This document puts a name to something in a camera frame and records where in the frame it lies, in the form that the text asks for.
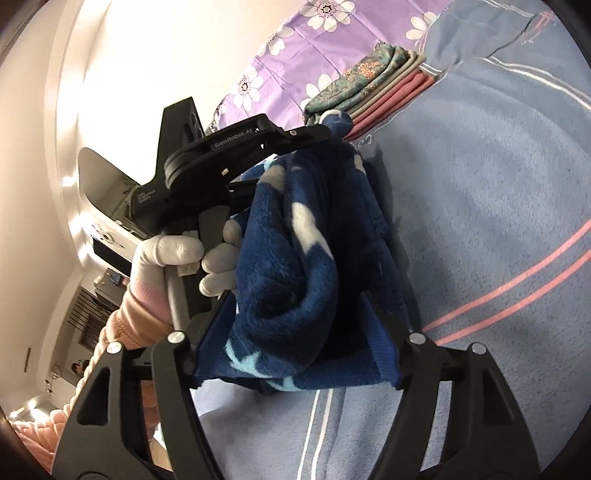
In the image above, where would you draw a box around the purple floral pillow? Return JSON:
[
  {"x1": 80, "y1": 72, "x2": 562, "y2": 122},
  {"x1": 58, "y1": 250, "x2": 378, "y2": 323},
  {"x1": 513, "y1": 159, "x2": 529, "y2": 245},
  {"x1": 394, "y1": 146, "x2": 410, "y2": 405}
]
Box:
[{"x1": 209, "y1": 0, "x2": 449, "y2": 131}]

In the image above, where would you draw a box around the peach sleeved left forearm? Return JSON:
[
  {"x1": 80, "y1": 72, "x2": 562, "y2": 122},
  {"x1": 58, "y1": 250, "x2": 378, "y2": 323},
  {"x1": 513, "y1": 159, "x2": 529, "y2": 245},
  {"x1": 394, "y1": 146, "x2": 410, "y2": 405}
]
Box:
[{"x1": 10, "y1": 293, "x2": 172, "y2": 472}]

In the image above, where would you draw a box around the light blue bed sheet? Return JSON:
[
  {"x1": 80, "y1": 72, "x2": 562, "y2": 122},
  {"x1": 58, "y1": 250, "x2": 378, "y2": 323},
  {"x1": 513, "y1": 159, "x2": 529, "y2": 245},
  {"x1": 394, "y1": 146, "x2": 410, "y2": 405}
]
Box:
[{"x1": 188, "y1": 0, "x2": 591, "y2": 480}]

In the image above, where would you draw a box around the stack of folded clothes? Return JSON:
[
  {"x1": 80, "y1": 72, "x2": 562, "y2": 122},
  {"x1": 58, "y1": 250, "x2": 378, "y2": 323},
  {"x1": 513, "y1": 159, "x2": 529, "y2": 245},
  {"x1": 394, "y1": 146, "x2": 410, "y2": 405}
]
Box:
[{"x1": 303, "y1": 43, "x2": 437, "y2": 140}]

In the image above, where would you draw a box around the navy star fleece garment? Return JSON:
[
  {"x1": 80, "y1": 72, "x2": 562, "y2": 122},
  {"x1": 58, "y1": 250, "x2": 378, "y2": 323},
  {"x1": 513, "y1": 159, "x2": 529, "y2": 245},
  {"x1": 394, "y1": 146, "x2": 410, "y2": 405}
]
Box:
[{"x1": 218, "y1": 110, "x2": 409, "y2": 392}]

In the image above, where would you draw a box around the white gloved left hand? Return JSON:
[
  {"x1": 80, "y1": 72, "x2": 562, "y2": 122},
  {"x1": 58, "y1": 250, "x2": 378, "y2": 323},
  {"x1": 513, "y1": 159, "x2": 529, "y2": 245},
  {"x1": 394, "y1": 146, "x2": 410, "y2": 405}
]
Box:
[{"x1": 128, "y1": 218, "x2": 246, "y2": 319}]

